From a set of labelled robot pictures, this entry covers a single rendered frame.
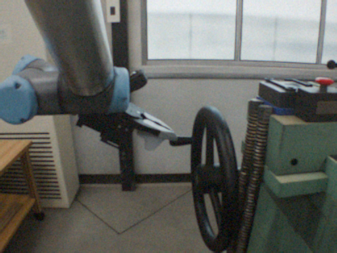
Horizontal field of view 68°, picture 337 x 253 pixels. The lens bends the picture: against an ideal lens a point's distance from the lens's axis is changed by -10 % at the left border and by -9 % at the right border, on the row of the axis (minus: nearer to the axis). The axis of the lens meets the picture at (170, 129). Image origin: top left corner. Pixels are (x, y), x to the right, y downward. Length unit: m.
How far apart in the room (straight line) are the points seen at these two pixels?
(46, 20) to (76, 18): 0.03
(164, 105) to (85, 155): 0.67
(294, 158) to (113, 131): 0.34
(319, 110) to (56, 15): 0.38
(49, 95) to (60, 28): 0.18
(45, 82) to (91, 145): 1.52
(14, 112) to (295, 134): 0.44
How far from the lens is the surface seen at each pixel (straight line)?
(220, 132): 0.44
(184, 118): 1.84
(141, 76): 0.54
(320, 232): 0.54
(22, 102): 0.45
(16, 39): 1.64
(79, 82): 0.37
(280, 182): 0.45
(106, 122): 0.58
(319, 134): 0.47
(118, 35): 1.68
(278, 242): 0.70
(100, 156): 1.98
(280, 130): 0.44
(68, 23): 0.29
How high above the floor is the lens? 1.09
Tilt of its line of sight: 21 degrees down
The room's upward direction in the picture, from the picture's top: straight up
